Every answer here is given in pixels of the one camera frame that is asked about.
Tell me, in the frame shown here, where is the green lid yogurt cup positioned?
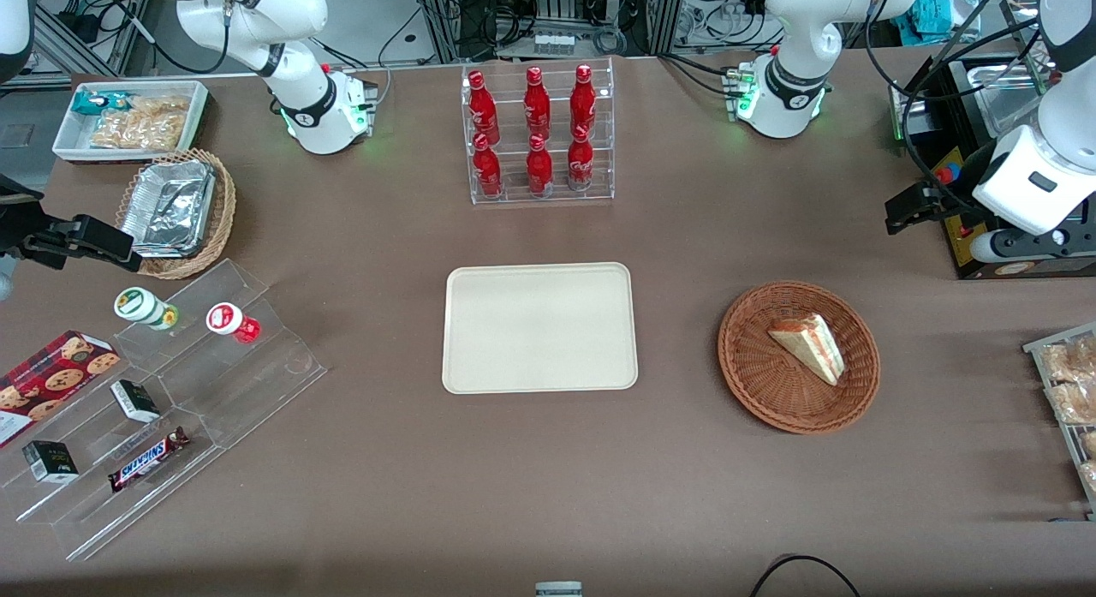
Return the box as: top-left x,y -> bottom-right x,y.
113,286 -> 180,331

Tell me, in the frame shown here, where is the white rectangular bin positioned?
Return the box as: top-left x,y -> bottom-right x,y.
52,80 -> 211,166

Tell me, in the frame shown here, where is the black looped cable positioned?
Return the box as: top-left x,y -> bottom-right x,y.
748,553 -> 862,597

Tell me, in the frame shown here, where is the light tan wicker basket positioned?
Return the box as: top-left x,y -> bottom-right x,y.
115,147 -> 237,281

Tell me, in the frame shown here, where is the clear acrylic bottle rack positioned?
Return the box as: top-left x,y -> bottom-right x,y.
462,57 -> 616,206

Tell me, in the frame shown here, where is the red cola bottle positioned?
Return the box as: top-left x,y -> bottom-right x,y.
526,134 -> 555,196
569,64 -> 598,138
468,70 -> 502,146
473,134 -> 504,199
566,126 -> 595,193
523,66 -> 552,140

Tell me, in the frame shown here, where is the small black carton box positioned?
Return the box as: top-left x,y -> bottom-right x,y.
109,379 -> 162,424
21,439 -> 80,484

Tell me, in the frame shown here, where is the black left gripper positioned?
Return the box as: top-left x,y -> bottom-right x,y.
885,174 -> 987,236

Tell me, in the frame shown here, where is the Snickers chocolate bar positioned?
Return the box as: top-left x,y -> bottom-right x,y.
107,426 -> 192,494

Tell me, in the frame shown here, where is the cream plastic tray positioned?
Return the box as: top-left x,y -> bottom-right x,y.
442,262 -> 640,396

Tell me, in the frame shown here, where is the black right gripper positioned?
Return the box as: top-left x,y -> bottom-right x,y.
0,214 -> 144,274

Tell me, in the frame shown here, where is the steel appliance pan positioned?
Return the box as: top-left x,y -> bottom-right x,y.
948,55 -> 1051,140

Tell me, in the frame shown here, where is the clear acrylic stepped display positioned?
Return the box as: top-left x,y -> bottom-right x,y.
0,258 -> 329,563

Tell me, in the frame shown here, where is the grey wire bread tray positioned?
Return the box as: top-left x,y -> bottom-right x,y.
1022,322 -> 1096,523

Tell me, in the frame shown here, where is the teal plastic bag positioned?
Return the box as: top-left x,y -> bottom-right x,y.
908,0 -> 971,44

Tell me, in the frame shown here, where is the wrapped triangle sandwich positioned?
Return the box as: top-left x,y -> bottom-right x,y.
767,313 -> 847,387

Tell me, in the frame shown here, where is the stack of foil trays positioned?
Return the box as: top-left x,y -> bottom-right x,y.
119,159 -> 217,260

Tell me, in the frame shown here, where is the clear bag of chips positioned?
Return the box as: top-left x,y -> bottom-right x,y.
89,95 -> 192,152

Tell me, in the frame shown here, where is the teal snack packet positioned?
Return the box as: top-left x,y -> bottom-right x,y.
71,89 -> 139,117

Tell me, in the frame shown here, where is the red lid yogurt cup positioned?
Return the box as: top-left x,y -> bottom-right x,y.
205,301 -> 263,345

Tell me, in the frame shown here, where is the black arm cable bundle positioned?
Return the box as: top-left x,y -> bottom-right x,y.
864,0 -> 1064,231

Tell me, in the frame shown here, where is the black countertop appliance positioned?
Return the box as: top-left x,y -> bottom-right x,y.
889,52 -> 1096,282

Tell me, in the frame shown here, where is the brown wicker basket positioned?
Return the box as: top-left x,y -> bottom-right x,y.
717,280 -> 882,435

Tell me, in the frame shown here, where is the red tartan cookie box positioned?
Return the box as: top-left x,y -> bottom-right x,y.
0,329 -> 122,450

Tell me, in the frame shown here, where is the aluminium frame rack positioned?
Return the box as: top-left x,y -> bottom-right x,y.
411,0 -> 688,60

